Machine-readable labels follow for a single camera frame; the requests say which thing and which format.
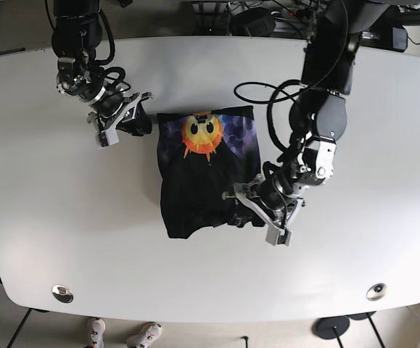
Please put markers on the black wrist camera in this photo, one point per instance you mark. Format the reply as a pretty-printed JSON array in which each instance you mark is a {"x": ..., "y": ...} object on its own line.
[
  {"x": 139, "y": 124},
  {"x": 240, "y": 215}
]

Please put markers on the left black floor stand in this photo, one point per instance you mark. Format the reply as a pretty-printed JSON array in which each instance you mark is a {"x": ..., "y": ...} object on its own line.
[{"x": 331, "y": 328}]

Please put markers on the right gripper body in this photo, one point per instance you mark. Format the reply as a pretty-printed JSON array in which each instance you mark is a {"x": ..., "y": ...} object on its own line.
[{"x": 111, "y": 108}]

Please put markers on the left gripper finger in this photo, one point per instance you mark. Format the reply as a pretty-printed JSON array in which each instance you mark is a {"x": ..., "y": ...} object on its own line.
[
  {"x": 231, "y": 194},
  {"x": 278, "y": 236}
]

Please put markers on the white orange shoe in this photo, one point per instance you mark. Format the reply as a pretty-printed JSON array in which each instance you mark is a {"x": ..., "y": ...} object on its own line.
[
  {"x": 95, "y": 335},
  {"x": 147, "y": 336}
]

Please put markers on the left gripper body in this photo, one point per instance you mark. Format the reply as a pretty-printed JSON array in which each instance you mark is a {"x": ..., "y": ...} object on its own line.
[{"x": 276, "y": 202}]

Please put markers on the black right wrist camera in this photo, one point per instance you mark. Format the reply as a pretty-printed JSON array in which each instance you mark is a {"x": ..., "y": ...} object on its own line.
[{"x": 139, "y": 124}]

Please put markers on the table cable grommet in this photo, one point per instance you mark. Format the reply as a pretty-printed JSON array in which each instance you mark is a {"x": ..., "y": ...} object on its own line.
[
  {"x": 376, "y": 292},
  {"x": 62, "y": 294}
]

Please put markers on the right black floor stand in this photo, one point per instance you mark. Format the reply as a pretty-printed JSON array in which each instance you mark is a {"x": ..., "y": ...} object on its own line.
[{"x": 368, "y": 317}]

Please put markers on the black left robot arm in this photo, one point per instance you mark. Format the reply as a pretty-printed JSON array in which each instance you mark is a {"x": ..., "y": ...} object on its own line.
[{"x": 317, "y": 117}]

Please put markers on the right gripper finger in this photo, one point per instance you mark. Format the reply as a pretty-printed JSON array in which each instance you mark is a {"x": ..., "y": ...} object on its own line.
[
  {"x": 105, "y": 138},
  {"x": 142, "y": 97}
]

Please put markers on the black printed T-shirt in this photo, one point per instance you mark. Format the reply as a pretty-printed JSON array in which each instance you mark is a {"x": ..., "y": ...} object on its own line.
[{"x": 199, "y": 157}]

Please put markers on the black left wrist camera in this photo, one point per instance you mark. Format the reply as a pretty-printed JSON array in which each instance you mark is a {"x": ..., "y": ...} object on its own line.
[{"x": 240, "y": 215}]

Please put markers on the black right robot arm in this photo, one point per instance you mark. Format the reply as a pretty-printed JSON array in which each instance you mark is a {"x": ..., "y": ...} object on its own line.
[{"x": 83, "y": 42}]

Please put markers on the black floor stand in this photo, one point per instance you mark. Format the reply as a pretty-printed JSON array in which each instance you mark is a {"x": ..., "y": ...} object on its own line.
[
  {"x": 331, "y": 328},
  {"x": 368, "y": 317}
]

